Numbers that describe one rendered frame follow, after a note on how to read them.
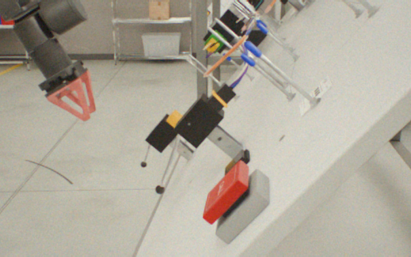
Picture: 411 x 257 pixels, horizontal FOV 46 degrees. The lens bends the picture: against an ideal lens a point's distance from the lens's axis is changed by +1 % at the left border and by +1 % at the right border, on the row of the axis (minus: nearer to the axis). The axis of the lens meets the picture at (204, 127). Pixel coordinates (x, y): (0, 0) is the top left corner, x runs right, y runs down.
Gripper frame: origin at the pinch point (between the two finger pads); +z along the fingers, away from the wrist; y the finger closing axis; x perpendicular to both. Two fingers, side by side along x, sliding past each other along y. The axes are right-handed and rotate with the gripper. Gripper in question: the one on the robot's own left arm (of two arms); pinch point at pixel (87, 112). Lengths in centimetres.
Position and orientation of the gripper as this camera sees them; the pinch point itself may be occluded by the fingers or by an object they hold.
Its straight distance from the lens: 94.9
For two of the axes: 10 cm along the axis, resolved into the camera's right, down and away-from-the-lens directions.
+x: -8.7, 4.8, 1.3
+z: 5.0, 8.2, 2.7
